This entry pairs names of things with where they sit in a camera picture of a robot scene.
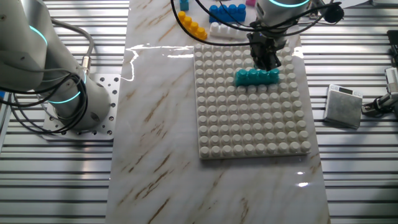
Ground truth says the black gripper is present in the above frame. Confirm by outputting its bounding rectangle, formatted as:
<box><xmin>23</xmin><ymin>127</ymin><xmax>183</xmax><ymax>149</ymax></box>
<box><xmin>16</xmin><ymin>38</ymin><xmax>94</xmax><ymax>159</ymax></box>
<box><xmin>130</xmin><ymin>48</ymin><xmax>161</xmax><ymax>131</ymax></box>
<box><xmin>247</xmin><ymin>30</ymin><xmax>289</xmax><ymax>71</ymax></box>

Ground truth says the teal four-stud block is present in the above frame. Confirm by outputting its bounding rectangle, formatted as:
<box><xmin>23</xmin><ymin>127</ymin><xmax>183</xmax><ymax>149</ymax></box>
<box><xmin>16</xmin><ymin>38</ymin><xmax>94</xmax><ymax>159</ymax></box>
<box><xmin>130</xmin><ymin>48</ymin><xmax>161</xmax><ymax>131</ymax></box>
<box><xmin>234</xmin><ymin>68</ymin><xmax>280</xmax><ymax>88</ymax></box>

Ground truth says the white four-stud block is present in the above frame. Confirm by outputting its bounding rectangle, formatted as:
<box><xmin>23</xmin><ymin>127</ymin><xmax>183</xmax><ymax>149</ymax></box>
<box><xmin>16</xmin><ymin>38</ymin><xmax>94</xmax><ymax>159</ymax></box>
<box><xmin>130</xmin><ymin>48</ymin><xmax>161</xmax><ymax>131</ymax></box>
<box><xmin>210</xmin><ymin>21</ymin><xmax>249</xmax><ymax>40</ymax></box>

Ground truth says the blue four-stud block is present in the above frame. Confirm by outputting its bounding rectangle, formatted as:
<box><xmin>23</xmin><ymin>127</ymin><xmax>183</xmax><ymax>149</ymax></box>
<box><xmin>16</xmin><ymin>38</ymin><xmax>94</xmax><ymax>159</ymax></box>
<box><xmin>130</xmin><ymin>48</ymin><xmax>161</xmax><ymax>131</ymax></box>
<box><xmin>208</xmin><ymin>3</ymin><xmax>247</xmax><ymax>24</ymax></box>

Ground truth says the white studded baseplate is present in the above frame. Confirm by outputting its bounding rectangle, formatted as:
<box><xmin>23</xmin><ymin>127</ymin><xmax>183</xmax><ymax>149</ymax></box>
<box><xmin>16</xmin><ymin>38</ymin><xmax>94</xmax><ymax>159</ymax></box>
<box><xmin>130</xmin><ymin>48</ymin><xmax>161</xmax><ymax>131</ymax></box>
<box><xmin>193</xmin><ymin>42</ymin><xmax>312</xmax><ymax>161</ymax></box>

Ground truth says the orange-yellow four-stud block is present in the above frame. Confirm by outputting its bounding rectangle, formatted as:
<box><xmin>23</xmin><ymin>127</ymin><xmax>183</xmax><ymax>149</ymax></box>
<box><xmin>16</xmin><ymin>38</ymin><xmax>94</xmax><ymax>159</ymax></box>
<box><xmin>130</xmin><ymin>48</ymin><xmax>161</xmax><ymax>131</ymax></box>
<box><xmin>176</xmin><ymin>11</ymin><xmax>208</xmax><ymax>40</ymax></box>

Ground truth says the silver digital scale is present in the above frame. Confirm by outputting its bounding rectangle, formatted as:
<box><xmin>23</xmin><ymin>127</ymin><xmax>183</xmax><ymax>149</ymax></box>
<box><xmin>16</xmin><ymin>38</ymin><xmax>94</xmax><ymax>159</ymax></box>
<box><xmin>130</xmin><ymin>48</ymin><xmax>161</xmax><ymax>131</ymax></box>
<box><xmin>323</xmin><ymin>83</ymin><xmax>364</xmax><ymax>130</ymax></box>

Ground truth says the white paper sheet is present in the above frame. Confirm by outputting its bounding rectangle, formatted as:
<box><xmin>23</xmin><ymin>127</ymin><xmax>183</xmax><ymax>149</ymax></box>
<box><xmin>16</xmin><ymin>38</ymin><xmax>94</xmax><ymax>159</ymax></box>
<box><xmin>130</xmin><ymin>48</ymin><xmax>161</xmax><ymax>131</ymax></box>
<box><xmin>341</xmin><ymin>0</ymin><xmax>374</xmax><ymax>9</ymax></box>

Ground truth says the black box device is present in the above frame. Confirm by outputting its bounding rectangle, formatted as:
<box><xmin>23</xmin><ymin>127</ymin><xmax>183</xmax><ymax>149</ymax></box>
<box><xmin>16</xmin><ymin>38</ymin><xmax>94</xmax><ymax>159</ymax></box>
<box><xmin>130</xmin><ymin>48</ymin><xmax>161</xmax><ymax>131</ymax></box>
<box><xmin>387</xmin><ymin>29</ymin><xmax>398</xmax><ymax>67</ymax></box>

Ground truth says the white marble board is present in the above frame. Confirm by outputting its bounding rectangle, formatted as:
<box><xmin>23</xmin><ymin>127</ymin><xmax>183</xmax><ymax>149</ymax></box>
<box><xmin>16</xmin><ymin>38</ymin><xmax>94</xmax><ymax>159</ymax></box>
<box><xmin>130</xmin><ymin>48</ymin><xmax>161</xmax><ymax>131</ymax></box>
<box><xmin>105</xmin><ymin>0</ymin><xmax>331</xmax><ymax>224</ymax></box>

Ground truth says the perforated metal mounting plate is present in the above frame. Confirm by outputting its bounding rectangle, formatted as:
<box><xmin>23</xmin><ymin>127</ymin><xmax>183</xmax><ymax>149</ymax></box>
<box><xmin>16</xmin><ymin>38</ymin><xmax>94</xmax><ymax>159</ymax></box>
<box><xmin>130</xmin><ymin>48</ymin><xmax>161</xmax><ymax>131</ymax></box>
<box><xmin>42</xmin><ymin>73</ymin><xmax>121</xmax><ymax>141</ymax></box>

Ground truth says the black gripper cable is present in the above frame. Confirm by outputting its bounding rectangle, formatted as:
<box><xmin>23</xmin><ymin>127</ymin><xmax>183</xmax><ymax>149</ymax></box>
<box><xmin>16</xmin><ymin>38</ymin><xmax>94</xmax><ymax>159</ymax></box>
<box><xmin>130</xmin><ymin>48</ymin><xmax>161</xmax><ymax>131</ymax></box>
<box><xmin>170</xmin><ymin>0</ymin><xmax>251</xmax><ymax>48</ymax></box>

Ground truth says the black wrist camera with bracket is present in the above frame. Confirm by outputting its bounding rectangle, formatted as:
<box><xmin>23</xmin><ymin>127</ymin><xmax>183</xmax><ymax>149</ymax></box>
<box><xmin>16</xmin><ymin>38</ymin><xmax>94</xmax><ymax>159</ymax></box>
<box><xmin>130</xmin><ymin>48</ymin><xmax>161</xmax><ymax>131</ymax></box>
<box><xmin>323</xmin><ymin>2</ymin><xmax>345</xmax><ymax>24</ymax></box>

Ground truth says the black camera clamp mount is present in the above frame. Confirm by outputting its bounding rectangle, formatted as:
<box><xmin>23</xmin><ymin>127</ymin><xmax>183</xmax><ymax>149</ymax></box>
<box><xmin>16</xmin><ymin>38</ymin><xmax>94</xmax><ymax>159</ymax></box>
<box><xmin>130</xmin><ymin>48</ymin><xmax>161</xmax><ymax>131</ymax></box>
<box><xmin>361</xmin><ymin>92</ymin><xmax>398</xmax><ymax>118</ymax></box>

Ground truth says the small silver camera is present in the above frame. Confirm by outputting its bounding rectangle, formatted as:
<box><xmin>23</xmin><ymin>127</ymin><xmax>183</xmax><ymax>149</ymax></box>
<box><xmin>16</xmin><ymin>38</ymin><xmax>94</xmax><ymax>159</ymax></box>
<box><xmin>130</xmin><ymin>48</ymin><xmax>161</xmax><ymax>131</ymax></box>
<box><xmin>384</xmin><ymin>67</ymin><xmax>398</xmax><ymax>94</ymax></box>

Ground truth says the thick grey cable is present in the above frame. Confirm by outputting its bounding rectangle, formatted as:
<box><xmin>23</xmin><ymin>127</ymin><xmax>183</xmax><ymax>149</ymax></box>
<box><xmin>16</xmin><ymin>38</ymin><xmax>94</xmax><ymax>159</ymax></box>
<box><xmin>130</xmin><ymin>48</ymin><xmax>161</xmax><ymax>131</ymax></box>
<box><xmin>51</xmin><ymin>18</ymin><xmax>95</xmax><ymax>77</ymax></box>

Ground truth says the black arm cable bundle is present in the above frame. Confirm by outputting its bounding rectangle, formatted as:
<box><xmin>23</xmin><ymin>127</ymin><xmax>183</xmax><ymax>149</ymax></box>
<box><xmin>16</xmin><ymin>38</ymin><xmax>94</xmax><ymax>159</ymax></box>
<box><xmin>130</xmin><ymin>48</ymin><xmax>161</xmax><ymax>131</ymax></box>
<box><xmin>0</xmin><ymin>73</ymin><xmax>90</xmax><ymax>136</ymax></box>

